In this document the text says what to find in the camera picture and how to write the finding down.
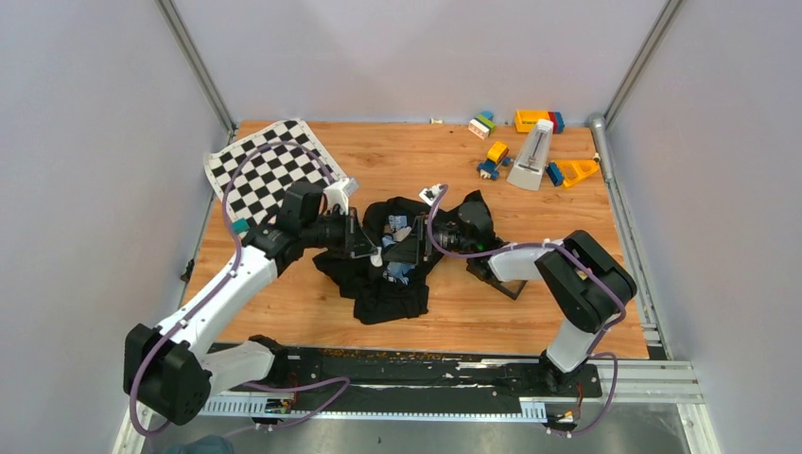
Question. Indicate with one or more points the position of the black printed t-shirt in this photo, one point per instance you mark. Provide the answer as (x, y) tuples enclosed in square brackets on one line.
[(399, 290)]

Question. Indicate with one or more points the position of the white green blue block stack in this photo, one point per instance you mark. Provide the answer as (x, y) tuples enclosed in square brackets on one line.
[(482, 125)]

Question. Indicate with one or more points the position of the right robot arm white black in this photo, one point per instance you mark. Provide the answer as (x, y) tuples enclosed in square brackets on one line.
[(591, 288)]

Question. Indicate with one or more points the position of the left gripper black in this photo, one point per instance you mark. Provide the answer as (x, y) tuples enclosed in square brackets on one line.
[(355, 240)]

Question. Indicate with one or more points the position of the grey metal pipe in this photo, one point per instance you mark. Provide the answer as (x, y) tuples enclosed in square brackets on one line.
[(598, 127)]

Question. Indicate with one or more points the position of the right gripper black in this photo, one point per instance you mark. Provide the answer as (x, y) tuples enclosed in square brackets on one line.
[(408, 249)]

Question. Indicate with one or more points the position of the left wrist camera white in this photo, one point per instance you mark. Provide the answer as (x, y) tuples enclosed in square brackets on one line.
[(338, 194)]

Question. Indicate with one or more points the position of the blue toy block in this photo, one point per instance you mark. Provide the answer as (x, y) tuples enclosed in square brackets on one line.
[(555, 174)]

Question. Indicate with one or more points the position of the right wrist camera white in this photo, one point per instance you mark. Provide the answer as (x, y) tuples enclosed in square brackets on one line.
[(430, 194)]

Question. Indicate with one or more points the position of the red blue toy blocks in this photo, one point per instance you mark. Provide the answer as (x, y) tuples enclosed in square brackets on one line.
[(558, 121)]

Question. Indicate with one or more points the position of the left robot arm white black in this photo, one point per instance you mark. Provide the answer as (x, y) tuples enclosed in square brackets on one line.
[(171, 367)]

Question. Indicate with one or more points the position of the yellow toy block bin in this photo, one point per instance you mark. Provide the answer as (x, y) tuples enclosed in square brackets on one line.
[(525, 120)]

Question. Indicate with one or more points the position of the white metronome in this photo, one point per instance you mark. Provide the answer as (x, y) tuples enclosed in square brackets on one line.
[(529, 165)]

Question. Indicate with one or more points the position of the orange triangular toy piece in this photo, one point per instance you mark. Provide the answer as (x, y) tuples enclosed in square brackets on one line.
[(577, 171)]

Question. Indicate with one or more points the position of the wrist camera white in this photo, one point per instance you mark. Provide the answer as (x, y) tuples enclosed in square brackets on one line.
[(338, 194), (430, 194)]

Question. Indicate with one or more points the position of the blue yellow toy car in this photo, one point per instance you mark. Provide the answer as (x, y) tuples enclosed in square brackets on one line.
[(496, 158)]

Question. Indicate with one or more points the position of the black square frame right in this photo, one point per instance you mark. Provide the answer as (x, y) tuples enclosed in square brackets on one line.
[(480, 268)]

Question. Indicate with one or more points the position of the black white checkerboard mat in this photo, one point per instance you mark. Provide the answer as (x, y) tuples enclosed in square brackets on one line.
[(252, 175)]

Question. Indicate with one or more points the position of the small teal cube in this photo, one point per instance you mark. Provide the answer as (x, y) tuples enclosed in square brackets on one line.
[(240, 227)]

